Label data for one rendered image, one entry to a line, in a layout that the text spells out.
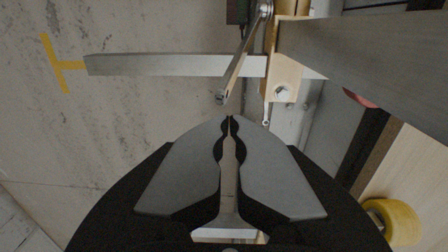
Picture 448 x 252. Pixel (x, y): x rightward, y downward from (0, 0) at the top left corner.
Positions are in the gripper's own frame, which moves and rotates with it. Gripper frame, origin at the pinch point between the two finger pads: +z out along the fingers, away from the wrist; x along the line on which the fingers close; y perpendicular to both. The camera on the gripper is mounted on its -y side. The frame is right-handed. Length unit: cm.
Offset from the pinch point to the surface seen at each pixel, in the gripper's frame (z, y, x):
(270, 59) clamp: 13.7, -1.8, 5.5
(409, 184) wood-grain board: 10.8, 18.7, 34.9
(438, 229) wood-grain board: 11, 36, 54
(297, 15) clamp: 13.8, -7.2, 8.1
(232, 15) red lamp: 30.6, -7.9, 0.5
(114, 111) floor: 101, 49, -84
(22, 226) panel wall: 88, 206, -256
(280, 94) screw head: 12.5, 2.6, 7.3
